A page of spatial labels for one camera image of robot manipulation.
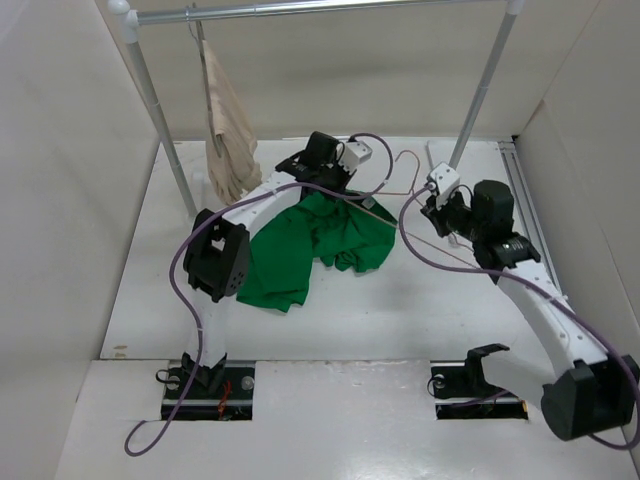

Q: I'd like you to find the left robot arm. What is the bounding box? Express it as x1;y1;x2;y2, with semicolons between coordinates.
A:
181;132;372;397

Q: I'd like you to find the grey plastic hanger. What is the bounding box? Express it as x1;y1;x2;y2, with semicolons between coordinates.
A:
187;2;213;129

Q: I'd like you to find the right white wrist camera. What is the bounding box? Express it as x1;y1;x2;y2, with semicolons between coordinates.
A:
427;162;460;210

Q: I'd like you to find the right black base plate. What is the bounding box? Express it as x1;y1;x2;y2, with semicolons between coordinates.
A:
426;361;529;421

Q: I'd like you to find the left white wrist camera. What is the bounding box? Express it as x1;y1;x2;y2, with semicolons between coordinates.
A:
339;141;373;172

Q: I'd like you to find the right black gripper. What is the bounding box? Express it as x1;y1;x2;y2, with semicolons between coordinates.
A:
420;187;485;243

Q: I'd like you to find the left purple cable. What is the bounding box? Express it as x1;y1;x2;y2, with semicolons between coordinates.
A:
123;132;394;457

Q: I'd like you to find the beige ribbed garment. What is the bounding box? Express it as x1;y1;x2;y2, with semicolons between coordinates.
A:
201;40;262;205

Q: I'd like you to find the pink wire hanger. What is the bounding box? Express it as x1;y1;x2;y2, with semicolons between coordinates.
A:
373;149;478;269

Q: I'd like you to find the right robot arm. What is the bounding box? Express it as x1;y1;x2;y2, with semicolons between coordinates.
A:
421;178;639;443

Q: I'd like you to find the aluminium rail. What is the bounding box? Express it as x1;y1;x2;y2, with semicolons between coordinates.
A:
498;139;562;292

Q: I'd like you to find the green t shirt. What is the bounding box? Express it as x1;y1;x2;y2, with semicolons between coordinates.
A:
236;193;397;313

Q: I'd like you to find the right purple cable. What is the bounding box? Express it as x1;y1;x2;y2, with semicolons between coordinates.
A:
397;179;640;451

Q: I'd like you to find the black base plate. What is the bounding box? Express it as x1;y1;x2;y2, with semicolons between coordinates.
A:
155;361;256;421
426;361;529;421

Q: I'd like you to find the purple cable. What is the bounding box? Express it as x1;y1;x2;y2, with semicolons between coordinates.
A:
123;132;394;457
397;179;640;451

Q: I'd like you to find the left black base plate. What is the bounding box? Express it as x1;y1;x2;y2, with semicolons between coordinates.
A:
155;361;256;421

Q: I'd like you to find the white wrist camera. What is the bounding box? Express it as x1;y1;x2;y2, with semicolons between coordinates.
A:
427;162;460;210
339;141;373;172

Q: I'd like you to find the metal clothes rack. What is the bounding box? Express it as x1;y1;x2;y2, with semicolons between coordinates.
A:
107;0;525;216

